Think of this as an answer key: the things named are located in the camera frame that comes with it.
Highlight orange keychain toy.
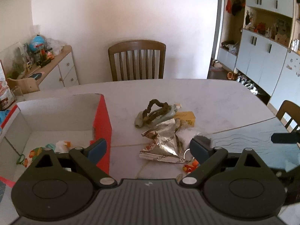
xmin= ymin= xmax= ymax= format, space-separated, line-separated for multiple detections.
xmin=183 ymin=148 xmax=199 ymax=174

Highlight yellow cardboard box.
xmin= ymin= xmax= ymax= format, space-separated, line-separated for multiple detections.
xmin=174 ymin=111 xmax=196 ymax=127

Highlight silver foil snack bag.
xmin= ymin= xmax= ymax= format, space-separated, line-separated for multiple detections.
xmin=139 ymin=118 xmax=190 ymax=164

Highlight green cartoon pouch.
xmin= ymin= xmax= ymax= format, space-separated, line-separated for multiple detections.
xmin=16 ymin=144 xmax=56 ymax=168

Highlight red white cardboard box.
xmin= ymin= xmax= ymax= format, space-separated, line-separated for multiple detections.
xmin=1 ymin=94 xmax=112 ymax=181

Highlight white wooden sideboard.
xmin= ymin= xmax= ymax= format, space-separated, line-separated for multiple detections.
xmin=5 ymin=45 xmax=80 ymax=94

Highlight blue cloth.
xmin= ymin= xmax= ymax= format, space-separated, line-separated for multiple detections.
xmin=0 ymin=110 xmax=10 ymax=129

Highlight red white snack bag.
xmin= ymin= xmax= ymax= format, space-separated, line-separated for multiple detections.
xmin=0 ymin=62 xmax=15 ymax=111

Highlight wooden dining chair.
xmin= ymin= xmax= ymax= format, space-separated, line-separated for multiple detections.
xmin=108 ymin=40 xmax=166 ymax=81

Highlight blue globe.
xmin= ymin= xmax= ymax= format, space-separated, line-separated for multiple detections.
xmin=29 ymin=34 xmax=45 ymax=52

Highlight blue grey wall cabinet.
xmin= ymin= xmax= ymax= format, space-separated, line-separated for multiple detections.
xmin=217 ymin=0 xmax=299 ymax=110

